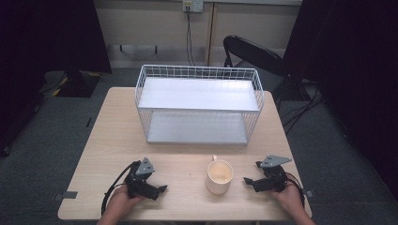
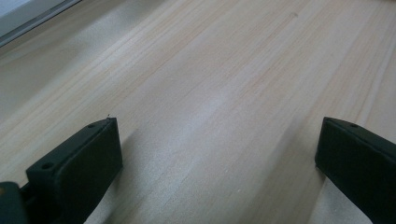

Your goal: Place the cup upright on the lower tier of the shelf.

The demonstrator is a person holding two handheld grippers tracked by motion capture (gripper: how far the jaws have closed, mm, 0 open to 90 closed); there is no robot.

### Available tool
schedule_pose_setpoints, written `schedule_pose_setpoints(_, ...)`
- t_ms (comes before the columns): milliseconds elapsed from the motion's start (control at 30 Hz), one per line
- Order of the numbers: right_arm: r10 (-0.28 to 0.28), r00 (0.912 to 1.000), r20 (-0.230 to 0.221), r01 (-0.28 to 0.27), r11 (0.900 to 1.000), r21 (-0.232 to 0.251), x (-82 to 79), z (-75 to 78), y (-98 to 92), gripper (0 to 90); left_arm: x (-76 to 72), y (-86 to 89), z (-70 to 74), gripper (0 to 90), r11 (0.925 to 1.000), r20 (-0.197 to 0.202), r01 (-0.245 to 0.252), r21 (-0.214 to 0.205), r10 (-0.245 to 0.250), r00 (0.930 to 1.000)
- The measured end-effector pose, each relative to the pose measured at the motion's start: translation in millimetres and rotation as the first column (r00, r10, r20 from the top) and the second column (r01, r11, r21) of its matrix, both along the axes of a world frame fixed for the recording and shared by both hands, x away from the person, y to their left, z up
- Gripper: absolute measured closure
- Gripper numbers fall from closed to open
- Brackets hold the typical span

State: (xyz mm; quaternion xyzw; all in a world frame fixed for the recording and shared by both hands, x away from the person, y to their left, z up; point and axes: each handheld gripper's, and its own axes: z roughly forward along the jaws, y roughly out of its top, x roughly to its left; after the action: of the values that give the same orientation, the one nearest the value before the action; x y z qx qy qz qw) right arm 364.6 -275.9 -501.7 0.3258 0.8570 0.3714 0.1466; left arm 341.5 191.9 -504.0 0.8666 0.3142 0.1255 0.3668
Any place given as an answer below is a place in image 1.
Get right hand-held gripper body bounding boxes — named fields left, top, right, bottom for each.
left=253, top=155, right=293, bottom=193

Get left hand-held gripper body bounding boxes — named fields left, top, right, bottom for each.
left=124, top=157, right=161, bottom=202

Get black chair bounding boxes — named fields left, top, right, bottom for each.
left=222, top=35, right=286, bottom=78

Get person's left hand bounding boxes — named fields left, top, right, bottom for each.
left=107, top=185, right=145, bottom=218

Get white wall socket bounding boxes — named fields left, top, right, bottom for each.
left=182, top=0, right=205, bottom=14

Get white cup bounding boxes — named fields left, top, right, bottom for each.
left=205, top=155, right=235, bottom=196

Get person's right hand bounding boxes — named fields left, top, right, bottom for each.
left=269, top=183, right=304, bottom=214

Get black curtain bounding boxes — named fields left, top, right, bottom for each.
left=282, top=0, right=398, bottom=202

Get white wire shelf rack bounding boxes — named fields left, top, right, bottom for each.
left=134, top=64, right=266, bottom=146

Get red and black gripper cable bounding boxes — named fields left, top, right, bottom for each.
left=283, top=172, right=306, bottom=208

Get black stand base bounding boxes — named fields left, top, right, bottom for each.
left=55, top=70, right=103, bottom=98

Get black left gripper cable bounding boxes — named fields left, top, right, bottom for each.
left=100, top=160, right=141, bottom=218

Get black floor cables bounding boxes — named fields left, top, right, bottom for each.
left=276, top=79, right=325, bottom=136

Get black wall cable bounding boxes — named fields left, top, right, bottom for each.
left=185, top=10, right=197, bottom=68

